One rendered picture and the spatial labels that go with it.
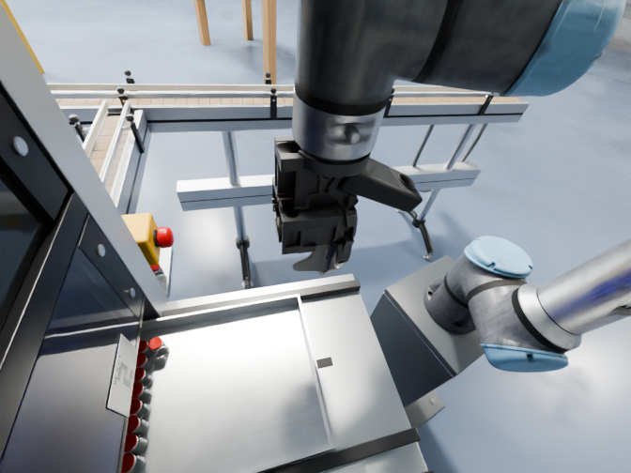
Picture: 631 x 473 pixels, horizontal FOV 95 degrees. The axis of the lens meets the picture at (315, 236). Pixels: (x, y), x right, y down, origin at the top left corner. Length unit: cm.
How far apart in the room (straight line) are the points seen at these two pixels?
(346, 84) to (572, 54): 14
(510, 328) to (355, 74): 50
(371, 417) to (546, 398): 143
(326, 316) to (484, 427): 120
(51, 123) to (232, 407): 45
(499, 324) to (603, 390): 158
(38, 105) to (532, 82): 40
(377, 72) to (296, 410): 50
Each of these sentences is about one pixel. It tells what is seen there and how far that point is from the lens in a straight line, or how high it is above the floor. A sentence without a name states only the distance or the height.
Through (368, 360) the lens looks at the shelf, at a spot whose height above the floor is 88.
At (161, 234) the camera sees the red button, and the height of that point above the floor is 101.
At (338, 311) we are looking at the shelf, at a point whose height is 88.
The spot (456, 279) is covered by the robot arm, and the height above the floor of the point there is 93.
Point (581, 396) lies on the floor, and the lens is 207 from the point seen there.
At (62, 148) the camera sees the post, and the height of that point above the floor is 125.
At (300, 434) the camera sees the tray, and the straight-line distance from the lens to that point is 56.
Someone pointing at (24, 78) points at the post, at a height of 131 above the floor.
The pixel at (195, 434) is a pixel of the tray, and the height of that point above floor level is 88.
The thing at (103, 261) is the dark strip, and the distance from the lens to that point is 43.
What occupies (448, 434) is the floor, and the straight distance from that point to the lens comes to 162.
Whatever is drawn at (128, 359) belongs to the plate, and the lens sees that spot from 48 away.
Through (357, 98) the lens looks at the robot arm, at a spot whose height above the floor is 135.
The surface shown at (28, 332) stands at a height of 120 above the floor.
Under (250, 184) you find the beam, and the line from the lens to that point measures 140.
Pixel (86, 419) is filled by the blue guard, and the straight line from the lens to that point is 40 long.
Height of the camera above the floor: 144
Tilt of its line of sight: 49 degrees down
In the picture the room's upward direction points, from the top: 9 degrees clockwise
